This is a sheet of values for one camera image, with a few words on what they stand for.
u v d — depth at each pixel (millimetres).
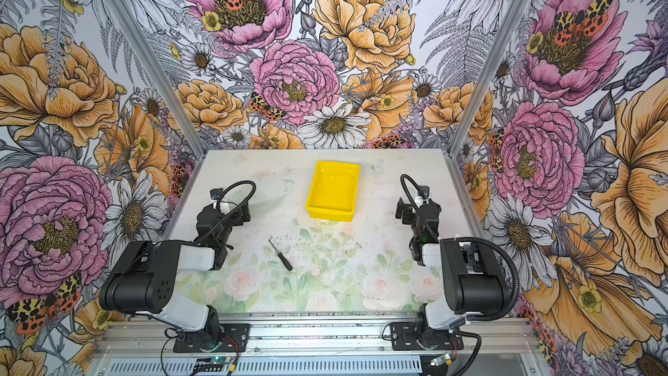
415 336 736
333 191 1082
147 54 878
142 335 766
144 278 460
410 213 838
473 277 462
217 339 688
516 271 425
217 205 794
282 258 893
